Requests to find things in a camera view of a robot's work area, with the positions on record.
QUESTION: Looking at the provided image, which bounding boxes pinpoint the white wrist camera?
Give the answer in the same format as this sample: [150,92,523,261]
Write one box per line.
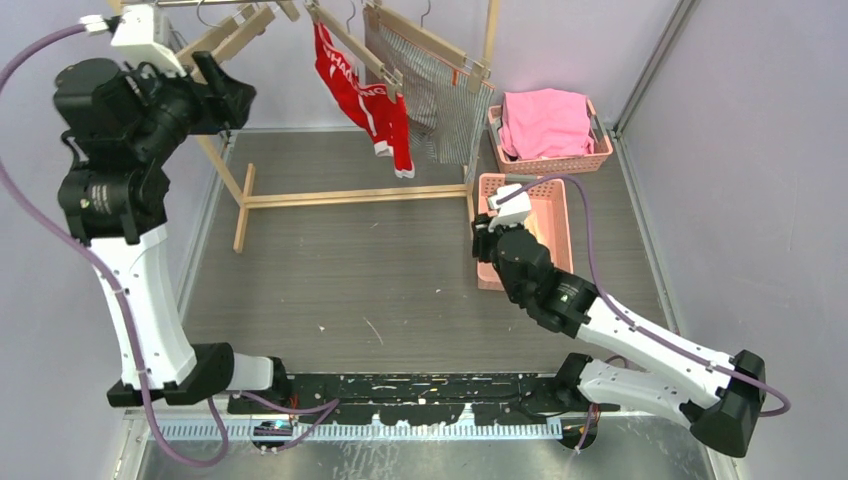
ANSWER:
[487,183,532,232]
[78,4,187,78]

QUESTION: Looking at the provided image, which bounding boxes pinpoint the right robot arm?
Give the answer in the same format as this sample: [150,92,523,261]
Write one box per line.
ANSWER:
[471,214,766,458]

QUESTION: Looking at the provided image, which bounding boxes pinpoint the purple cable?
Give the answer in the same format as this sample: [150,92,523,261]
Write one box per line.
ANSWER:
[510,173,792,419]
[0,23,231,469]

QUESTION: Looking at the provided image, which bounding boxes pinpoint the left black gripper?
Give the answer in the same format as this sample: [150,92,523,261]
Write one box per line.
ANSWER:
[129,52,256,165]

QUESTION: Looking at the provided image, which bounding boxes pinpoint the pink basket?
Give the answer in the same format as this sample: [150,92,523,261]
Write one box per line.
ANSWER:
[487,99,614,175]
[477,173,574,272]

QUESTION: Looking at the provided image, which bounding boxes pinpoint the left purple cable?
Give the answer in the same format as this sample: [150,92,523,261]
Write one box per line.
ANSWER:
[0,23,231,469]

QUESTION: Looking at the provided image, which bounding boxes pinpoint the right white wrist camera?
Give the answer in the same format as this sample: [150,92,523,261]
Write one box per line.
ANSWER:
[487,183,532,232]

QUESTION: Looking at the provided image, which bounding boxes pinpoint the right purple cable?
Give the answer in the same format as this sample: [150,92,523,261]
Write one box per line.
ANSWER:
[510,173,792,419]

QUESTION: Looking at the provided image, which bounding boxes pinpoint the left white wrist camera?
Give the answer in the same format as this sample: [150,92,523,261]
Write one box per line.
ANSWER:
[78,4,187,78]

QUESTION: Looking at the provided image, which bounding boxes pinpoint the white slotted cable duct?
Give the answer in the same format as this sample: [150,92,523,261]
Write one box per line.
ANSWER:
[159,418,563,442]

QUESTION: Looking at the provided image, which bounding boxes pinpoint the pink cloth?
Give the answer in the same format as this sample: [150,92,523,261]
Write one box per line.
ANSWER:
[499,88,595,160]

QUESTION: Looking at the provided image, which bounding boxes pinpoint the cream underwear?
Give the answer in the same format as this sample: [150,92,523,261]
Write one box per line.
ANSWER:
[524,212,549,247]

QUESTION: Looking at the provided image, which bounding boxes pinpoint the far pink basket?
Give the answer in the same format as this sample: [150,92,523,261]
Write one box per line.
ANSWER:
[487,99,614,175]

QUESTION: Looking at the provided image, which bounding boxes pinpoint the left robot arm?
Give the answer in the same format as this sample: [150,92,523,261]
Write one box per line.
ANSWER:
[53,51,292,413]

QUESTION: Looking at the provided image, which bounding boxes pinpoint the beige clip hanger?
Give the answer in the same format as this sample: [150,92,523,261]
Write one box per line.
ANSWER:
[305,1,402,103]
[364,1,499,93]
[176,1,301,83]

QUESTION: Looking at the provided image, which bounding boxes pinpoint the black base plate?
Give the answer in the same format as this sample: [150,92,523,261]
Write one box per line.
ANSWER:
[228,373,589,426]

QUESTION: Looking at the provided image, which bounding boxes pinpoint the red underwear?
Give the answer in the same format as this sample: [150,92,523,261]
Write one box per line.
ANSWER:
[313,23,415,178]

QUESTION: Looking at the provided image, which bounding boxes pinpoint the near pink basket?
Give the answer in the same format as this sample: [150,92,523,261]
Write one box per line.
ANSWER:
[477,173,574,272]

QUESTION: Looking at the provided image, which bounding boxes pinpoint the wooden clothes rack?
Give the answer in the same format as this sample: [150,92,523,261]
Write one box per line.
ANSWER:
[105,0,502,254]

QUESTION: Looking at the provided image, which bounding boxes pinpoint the grey striped underwear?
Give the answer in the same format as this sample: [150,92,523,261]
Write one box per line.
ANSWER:
[365,25,495,166]

